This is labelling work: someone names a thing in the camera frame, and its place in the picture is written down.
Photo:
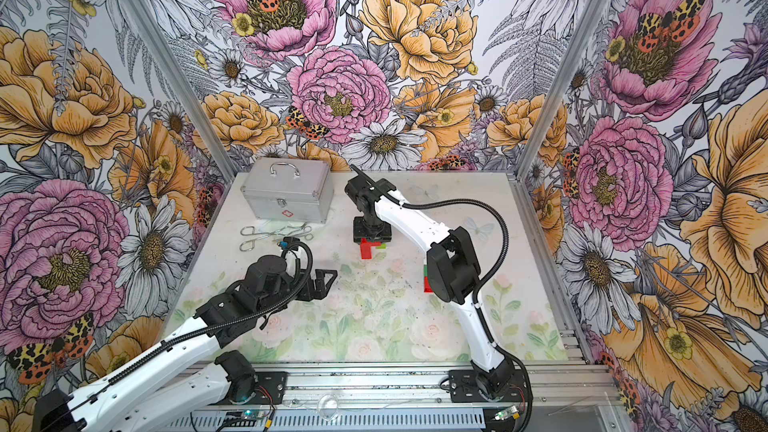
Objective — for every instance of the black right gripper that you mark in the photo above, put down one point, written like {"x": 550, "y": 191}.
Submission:
{"x": 360, "y": 233}

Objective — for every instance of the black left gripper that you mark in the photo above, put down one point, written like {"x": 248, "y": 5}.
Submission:
{"x": 319, "y": 292}

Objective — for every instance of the long red lego brick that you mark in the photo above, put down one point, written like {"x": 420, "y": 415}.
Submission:
{"x": 369, "y": 244}

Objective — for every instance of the small red lego brick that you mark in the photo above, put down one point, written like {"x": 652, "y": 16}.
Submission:
{"x": 365, "y": 253}

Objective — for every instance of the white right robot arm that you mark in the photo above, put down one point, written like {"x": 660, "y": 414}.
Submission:
{"x": 452, "y": 265}

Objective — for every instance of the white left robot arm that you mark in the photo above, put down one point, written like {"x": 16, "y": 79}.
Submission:
{"x": 191, "y": 367}

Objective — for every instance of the silver metal case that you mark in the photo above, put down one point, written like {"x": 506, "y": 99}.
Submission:
{"x": 289, "y": 189}

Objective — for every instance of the steel surgical scissors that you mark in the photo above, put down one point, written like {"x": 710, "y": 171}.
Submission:
{"x": 301, "y": 230}

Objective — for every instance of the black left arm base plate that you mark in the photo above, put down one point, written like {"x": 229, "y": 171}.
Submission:
{"x": 267, "y": 387}

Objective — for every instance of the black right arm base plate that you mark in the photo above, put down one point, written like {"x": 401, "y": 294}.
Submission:
{"x": 474, "y": 386}

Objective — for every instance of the white vented cable duct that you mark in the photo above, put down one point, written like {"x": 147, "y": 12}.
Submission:
{"x": 418, "y": 419}

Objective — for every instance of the aluminium frame post left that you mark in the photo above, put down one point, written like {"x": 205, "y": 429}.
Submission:
{"x": 142, "y": 17}

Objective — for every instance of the aluminium frame post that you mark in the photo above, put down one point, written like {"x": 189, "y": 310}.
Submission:
{"x": 142, "y": 17}
{"x": 583, "y": 31}

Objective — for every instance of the aluminium front rail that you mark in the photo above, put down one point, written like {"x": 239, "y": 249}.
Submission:
{"x": 421, "y": 384}

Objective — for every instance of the aluminium frame post right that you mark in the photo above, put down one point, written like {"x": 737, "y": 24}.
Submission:
{"x": 583, "y": 31}

